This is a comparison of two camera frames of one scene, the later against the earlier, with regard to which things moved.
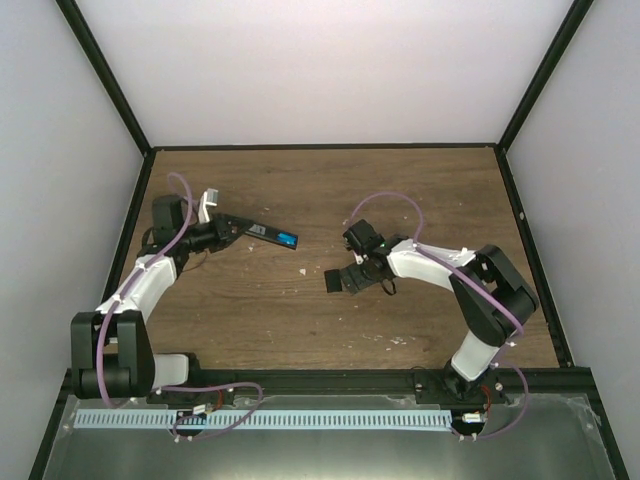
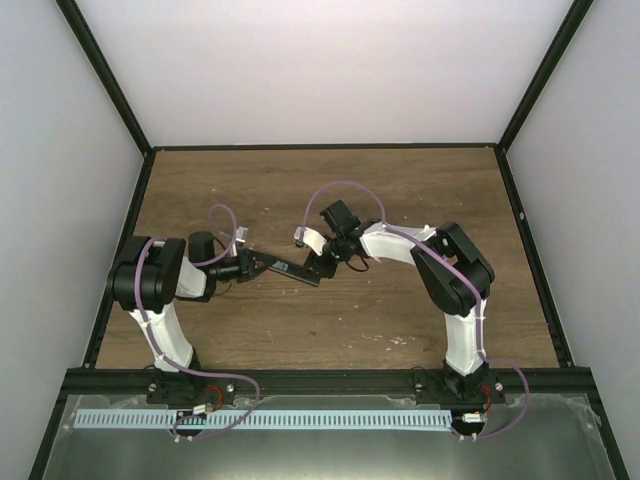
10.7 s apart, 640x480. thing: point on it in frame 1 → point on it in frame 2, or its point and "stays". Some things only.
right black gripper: (359, 281) → (324, 270)
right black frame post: (574, 19) stays
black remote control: (265, 233) → (296, 271)
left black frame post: (103, 72) stays
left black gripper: (223, 233) → (247, 268)
